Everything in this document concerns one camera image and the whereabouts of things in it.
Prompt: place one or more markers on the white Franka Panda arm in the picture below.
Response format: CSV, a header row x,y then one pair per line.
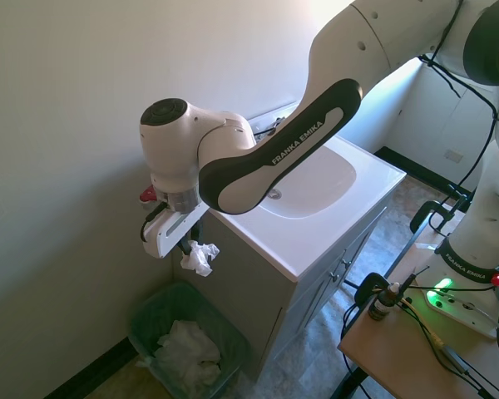
x,y
274,154

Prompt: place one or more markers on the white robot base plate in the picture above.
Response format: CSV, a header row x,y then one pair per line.
x,y
461,316

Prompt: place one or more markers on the chrome faucet spout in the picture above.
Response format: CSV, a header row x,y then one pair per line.
x,y
270,129

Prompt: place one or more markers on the metal cabinet door knob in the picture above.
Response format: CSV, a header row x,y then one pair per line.
x,y
335,275
346,262

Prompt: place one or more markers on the green plastic trash bin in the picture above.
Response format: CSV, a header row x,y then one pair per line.
x,y
149,307

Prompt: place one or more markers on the dark dropper bottle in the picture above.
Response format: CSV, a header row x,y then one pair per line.
x,y
380,305

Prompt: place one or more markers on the grey vanity cabinet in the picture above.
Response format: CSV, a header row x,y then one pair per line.
x,y
253,299

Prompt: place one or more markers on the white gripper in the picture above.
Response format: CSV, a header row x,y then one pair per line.
x,y
170,230

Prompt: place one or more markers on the chrome sink drain plug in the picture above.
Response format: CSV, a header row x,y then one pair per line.
x,y
275,193

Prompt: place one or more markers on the white ceramic sink basin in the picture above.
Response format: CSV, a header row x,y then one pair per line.
x,y
316,232

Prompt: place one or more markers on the black table clamp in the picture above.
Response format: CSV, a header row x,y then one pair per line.
x,y
434,212
368,287

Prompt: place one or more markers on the black baseboard strip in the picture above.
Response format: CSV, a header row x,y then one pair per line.
x,y
420,168
95,367

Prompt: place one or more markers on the white tissue pile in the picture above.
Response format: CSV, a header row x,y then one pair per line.
x,y
187,353

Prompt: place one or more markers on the white wall outlet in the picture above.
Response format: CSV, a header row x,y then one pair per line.
x,y
454,156

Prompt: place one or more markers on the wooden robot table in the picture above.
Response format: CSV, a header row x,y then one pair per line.
x,y
399,357

